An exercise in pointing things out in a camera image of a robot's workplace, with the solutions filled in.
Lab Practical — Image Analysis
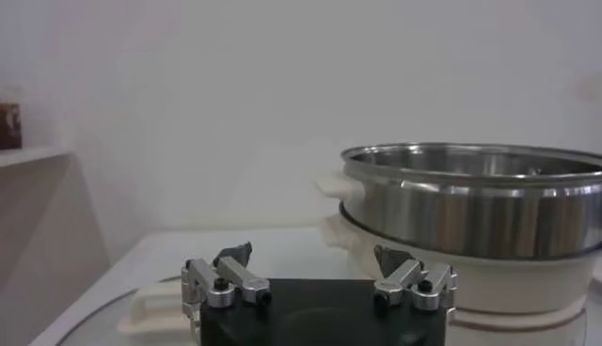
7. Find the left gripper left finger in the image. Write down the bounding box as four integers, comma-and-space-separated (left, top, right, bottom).
181, 241, 273, 330

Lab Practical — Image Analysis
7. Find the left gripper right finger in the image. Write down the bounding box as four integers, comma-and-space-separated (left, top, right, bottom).
372, 244, 459, 321

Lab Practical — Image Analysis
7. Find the white side desk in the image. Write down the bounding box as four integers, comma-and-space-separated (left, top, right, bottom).
0, 146, 112, 346

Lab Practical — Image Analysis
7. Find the cream electric cooker base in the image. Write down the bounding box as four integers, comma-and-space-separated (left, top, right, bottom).
319, 213, 602, 346

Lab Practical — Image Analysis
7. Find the plastic cup of iced coffee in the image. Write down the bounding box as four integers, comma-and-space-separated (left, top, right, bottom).
0, 86, 24, 151

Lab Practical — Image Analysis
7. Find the stainless steel steamer basket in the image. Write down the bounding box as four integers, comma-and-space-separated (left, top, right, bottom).
313, 142, 602, 261

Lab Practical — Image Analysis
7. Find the glass lid with cream handle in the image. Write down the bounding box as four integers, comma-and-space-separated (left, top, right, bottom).
55, 275, 204, 346

